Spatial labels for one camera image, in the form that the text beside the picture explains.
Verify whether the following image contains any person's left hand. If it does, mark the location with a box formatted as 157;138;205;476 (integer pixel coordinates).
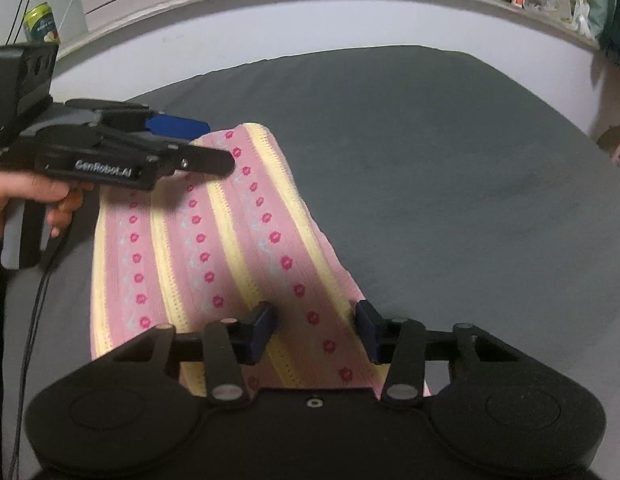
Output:
0;171;94;239

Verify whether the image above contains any round wicker basket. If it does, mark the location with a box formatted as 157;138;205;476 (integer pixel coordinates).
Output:
596;126;620;169

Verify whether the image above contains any green drink can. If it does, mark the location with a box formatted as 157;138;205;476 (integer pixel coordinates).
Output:
22;2;60;44

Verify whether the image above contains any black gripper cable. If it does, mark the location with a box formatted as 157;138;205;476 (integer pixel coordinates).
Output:
4;238;61;480

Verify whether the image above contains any clear plastic storage box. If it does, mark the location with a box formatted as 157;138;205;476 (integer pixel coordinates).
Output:
523;0;592;38

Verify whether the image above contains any pink striped knit sweater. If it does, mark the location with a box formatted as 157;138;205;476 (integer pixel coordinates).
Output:
90;122;387;392

